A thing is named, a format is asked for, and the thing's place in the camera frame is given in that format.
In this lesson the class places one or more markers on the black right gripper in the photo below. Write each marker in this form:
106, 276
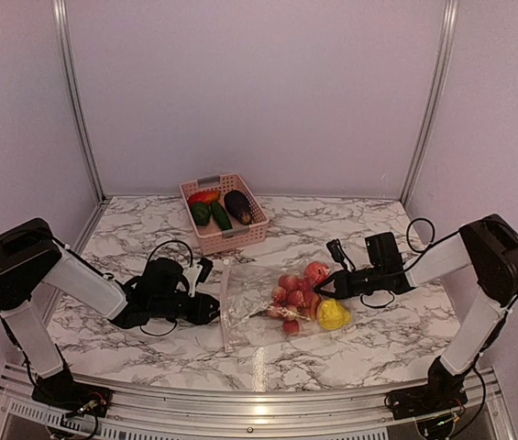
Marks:
341, 285

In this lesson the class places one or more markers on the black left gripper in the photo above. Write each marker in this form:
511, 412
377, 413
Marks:
200, 315

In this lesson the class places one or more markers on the red fake pomegranate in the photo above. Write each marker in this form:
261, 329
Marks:
313, 270

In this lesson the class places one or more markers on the yellow fake bell pepper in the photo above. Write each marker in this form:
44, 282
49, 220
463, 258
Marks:
332, 315

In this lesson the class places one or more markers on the red fake lychee bunch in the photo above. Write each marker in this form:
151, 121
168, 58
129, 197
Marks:
293, 303

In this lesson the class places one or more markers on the clear zip top bag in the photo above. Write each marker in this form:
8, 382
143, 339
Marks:
260, 306

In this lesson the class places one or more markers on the green fake cucumber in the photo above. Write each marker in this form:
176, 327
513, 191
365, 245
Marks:
220, 216

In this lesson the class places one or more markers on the green fake avocado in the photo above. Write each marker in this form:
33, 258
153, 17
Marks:
201, 213

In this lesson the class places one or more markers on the purple fake eggplant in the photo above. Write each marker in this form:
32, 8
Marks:
237, 204

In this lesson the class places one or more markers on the red orange fake mango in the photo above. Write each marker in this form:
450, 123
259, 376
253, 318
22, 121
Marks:
204, 197

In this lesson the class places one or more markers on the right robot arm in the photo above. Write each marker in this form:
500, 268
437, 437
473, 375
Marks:
488, 246

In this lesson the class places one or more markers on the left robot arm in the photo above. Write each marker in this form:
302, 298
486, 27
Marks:
30, 255

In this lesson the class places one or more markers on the pink plastic basket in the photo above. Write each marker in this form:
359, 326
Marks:
211, 239

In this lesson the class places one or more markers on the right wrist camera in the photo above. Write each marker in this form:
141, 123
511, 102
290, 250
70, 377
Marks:
336, 251

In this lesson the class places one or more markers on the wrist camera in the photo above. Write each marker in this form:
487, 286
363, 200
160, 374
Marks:
336, 251
196, 274

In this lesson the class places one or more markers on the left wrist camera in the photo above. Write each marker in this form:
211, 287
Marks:
196, 274

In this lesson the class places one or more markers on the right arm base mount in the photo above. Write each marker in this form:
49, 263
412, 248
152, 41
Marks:
421, 400

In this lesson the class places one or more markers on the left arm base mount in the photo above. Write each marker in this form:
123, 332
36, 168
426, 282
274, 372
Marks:
81, 399

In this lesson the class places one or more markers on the front aluminium rail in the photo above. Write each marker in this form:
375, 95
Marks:
148, 412

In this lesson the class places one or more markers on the right aluminium frame post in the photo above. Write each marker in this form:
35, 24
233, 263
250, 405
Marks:
437, 87

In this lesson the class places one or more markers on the aluminium frame post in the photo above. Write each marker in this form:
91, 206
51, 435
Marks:
65, 41
437, 87

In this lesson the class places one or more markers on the left aluminium frame post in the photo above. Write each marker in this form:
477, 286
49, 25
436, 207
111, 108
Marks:
65, 41

